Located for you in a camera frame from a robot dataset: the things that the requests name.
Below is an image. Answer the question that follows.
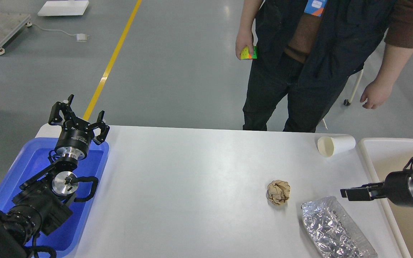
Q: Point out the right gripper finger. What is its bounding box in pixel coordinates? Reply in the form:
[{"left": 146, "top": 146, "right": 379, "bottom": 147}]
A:
[{"left": 340, "top": 183, "right": 386, "bottom": 201}]

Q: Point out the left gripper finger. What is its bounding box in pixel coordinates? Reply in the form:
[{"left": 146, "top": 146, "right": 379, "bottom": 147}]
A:
[
  {"left": 48, "top": 95, "right": 77, "bottom": 127},
  {"left": 85, "top": 110, "right": 110, "bottom": 145}
]

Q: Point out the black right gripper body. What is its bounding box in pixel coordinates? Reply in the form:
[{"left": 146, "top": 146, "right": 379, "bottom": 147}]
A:
[{"left": 384, "top": 170, "right": 413, "bottom": 207}]

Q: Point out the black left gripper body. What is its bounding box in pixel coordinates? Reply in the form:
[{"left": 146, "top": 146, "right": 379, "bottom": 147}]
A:
[{"left": 54, "top": 120, "right": 93, "bottom": 161}]

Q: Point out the silver foil bag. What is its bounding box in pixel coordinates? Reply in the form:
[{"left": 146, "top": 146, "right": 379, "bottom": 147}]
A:
[{"left": 301, "top": 196, "right": 378, "bottom": 258}]

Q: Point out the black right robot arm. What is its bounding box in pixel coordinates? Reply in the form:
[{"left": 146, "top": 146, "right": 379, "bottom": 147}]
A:
[{"left": 340, "top": 157, "right": 413, "bottom": 207}]

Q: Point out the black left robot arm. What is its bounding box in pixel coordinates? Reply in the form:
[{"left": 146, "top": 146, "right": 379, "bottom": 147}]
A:
[{"left": 0, "top": 95, "right": 110, "bottom": 258}]

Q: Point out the person left hand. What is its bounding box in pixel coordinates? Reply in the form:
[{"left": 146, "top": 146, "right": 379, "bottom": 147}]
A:
[{"left": 360, "top": 80, "right": 393, "bottom": 109}]

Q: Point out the person right hand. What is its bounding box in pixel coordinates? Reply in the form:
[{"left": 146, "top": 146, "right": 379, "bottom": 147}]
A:
[{"left": 235, "top": 28, "right": 254, "bottom": 60}]

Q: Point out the white plastic bin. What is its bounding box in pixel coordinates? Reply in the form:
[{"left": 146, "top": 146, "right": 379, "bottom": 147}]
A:
[{"left": 358, "top": 138, "right": 413, "bottom": 258}]

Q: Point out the blue plastic bin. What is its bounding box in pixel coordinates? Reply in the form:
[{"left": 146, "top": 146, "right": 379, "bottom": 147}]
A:
[{"left": 0, "top": 137, "right": 109, "bottom": 258}]

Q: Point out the white paper cup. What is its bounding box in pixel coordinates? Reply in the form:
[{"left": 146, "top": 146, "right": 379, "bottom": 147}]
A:
[{"left": 317, "top": 134, "right": 357, "bottom": 157}]

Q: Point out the crumpled brown paper ball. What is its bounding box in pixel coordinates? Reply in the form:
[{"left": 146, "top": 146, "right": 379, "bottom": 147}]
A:
[{"left": 267, "top": 180, "right": 291, "bottom": 206}]

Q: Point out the grey office chair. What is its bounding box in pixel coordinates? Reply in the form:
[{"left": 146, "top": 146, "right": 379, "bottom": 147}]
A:
[{"left": 343, "top": 69, "right": 364, "bottom": 107}]

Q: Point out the white flat board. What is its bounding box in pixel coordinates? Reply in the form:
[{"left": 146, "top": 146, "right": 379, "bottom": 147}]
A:
[{"left": 37, "top": 0, "right": 90, "bottom": 16}]

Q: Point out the metal cart platform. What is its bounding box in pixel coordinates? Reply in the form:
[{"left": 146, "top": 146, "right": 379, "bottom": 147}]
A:
[{"left": 0, "top": 0, "right": 31, "bottom": 56}]

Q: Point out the person in dark clothes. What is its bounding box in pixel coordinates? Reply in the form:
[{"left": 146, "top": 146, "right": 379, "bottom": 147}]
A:
[{"left": 239, "top": 0, "right": 413, "bottom": 133}]

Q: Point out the colourful puzzle cube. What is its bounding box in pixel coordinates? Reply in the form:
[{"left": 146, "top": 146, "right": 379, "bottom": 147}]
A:
[{"left": 240, "top": 46, "right": 258, "bottom": 60}]

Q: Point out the white power adapter with cable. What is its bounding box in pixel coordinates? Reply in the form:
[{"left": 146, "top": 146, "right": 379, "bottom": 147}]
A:
[{"left": 25, "top": 22, "right": 89, "bottom": 42}]

